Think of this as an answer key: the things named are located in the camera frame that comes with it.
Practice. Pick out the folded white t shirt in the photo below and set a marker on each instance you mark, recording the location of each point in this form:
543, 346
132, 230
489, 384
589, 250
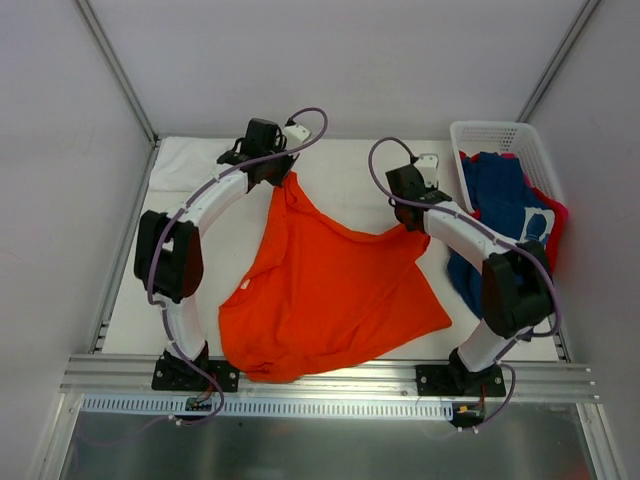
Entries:
184, 163

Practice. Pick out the aluminium mounting rail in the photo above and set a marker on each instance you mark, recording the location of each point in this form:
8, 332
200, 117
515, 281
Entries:
122, 361

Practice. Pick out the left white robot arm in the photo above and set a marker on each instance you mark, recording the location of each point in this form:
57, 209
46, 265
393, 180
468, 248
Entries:
168, 255

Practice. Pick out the orange t shirt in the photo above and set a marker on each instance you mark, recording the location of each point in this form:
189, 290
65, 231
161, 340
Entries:
320, 296

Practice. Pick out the red t shirt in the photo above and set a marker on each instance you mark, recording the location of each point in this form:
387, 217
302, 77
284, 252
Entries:
560, 220

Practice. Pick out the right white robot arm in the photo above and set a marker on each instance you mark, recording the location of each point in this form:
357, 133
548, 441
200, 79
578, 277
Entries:
517, 291

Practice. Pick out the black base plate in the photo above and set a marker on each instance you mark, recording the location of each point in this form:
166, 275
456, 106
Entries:
440, 381
173, 374

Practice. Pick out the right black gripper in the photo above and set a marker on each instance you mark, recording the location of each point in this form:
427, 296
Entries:
409, 215

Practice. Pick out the white slotted cable duct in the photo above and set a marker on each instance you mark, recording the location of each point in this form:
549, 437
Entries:
270, 407

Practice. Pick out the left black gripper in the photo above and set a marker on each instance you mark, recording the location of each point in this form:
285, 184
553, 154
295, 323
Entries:
276, 168

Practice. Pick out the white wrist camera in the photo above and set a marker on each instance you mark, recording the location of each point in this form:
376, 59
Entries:
296, 134
428, 166

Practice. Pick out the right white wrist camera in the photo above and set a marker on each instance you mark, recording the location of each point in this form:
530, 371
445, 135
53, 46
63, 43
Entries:
428, 166

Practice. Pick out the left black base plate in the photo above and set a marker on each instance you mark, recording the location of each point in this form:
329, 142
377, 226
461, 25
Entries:
173, 374

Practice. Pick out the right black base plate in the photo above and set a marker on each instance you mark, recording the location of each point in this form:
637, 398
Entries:
440, 381

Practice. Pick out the white plastic basket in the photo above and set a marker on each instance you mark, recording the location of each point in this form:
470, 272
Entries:
521, 139

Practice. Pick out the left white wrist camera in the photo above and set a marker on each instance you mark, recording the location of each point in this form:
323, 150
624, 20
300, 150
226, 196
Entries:
296, 134

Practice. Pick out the blue printed t shirt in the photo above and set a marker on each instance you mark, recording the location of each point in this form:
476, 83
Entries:
500, 185

